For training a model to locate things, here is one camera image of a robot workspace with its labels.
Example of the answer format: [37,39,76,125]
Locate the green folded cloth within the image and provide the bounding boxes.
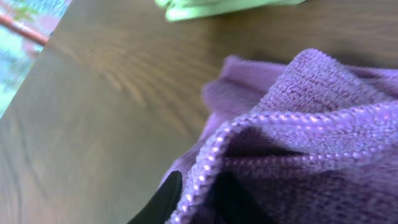
[155,0,305,22]

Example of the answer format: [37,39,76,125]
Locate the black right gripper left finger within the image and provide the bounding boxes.
[127,170,182,224]

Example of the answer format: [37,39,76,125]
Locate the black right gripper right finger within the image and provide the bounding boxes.
[206,172,274,224]

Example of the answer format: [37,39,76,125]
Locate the purple microfiber cloth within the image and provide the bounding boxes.
[168,49,397,223]

